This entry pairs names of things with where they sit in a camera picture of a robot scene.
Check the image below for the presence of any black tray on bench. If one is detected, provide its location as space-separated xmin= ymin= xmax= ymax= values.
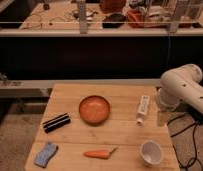
xmin=102 ymin=13 xmax=126 ymax=28

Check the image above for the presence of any metal post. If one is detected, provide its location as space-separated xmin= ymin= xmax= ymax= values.
xmin=77 ymin=0 xmax=87 ymax=34
xmin=168 ymin=0 xmax=186 ymax=33

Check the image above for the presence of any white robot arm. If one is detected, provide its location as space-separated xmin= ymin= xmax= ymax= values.
xmin=155 ymin=64 xmax=203 ymax=115

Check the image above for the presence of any white bottle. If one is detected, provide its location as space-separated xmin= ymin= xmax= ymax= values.
xmin=137 ymin=95 xmax=150 ymax=125

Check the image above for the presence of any metal post left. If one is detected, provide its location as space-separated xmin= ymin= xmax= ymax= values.
xmin=77 ymin=0 xmax=87 ymax=34

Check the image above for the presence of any metal post right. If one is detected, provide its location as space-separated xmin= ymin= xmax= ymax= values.
xmin=168 ymin=0 xmax=186 ymax=33

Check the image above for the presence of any orange container on bench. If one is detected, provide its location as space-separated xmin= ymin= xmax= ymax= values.
xmin=126 ymin=9 xmax=144 ymax=28

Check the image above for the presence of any orange ceramic bowl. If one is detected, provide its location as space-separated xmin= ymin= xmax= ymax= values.
xmin=79 ymin=95 xmax=110 ymax=124

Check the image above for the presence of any black cable on floor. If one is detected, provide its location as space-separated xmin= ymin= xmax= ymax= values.
xmin=166 ymin=112 xmax=203 ymax=171

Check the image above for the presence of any white cup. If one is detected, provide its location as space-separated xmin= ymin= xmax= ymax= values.
xmin=139 ymin=140 xmax=163 ymax=167

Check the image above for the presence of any black striped box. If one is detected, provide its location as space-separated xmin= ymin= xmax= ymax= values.
xmin=43 ymin=113 xmax=70 ymax=133

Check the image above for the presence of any orange toy carrot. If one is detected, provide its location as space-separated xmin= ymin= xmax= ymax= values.
xmin=83 ymin=147 xmax=116 ymax=159

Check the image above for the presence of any blue sponge cloth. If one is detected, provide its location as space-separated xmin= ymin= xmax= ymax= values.
xmin=34 ymin=142 xmax=58 ymax=168

